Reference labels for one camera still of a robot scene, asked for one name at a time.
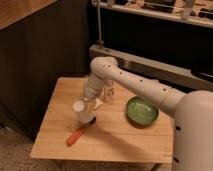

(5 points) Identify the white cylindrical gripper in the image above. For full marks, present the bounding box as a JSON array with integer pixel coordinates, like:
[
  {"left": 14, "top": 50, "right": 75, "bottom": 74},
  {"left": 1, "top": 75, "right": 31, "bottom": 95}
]
[{"left": 78, "top": 78, "right": 102, "bottom": 114}]

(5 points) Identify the white ceramic cup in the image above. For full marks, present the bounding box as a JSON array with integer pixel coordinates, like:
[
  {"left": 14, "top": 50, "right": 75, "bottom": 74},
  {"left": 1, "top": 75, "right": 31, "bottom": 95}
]
[{"left": 73, "top": 100, "right": 95, "bottom": 123}]

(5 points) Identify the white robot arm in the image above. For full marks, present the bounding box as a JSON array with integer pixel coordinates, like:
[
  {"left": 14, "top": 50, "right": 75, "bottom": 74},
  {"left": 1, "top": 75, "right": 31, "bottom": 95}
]
[{"left": 82, "top": 57, "right": 213, "bottom": 171}]

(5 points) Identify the clear glass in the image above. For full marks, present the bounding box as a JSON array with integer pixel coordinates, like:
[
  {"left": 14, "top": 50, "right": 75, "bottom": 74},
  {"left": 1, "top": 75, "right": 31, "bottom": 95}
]
[{"left": 103, "top": 80, "right": 114, "bottom": 102}]

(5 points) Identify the green bowl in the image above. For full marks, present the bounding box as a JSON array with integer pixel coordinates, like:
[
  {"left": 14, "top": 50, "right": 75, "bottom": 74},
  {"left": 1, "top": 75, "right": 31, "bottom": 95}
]
[{"left": 125, "top": 96, "right": 159, "bottom": 126}]

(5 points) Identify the small wooden table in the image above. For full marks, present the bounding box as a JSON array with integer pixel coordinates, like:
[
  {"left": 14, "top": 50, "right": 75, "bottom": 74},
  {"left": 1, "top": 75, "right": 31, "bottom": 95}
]
[{"left": 31, "top": 78, "right": 173, "bottom": 163}]

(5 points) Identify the dark wooden cabinet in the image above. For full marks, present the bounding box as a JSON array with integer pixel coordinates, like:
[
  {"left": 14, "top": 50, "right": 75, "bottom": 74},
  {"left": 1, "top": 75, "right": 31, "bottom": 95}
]
[{"left": 0, "top": 0, "right": 89, "bottom": 139}]

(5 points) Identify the metal shelf rack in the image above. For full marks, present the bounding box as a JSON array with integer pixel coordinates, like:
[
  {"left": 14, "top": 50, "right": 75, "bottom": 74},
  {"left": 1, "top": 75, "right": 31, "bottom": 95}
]
[{"left": 89, "top": 0, "right": 213, "bottom": 91}]

